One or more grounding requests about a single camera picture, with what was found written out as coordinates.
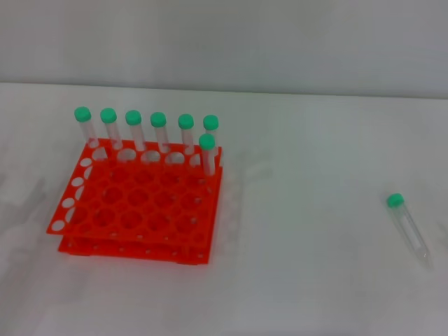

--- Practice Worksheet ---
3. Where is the green-capped clear test tube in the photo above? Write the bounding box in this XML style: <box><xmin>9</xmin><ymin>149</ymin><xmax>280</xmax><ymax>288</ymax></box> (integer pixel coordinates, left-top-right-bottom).
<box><xmin>203</xmin><ymin>114</ymin><xmax>221</xmax><ymax>148</ymax></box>
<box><xmin>177</xmin><ymin>113</ymin><xmax>195</xmax><ymax>155</ymax></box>
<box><xmin>386</xmin><ymin>192</ymin><xmax>431</xmax><ymax>269</ymax></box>
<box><xmin>198</xmin><ymin>133</ymin><xmax>217</xmax><ymax>176</ymax></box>
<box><xmin>125</xmin><ymin>110</ymin><xmax>147</xmax><ymax>152</ymax></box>
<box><xmin>150</xmin><ymin>111</ymin><xmax>171</xmax><ymax>154</ymax></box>
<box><xmin>73</xmin><ymin>106</ymin><xmax>101</xmax><ymax>148</ymax></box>
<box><xmin>99</xmin><ymin>107</ymin><xmax>124</xmax><ymax>151</ymax></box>

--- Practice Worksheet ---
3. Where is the orange plastic test tube rack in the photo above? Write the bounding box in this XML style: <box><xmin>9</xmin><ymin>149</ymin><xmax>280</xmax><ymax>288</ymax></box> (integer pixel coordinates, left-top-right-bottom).
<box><xmin>45</xmin><ymin>138</ymin><xmax>224</xmax><ymax>266</ymax></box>

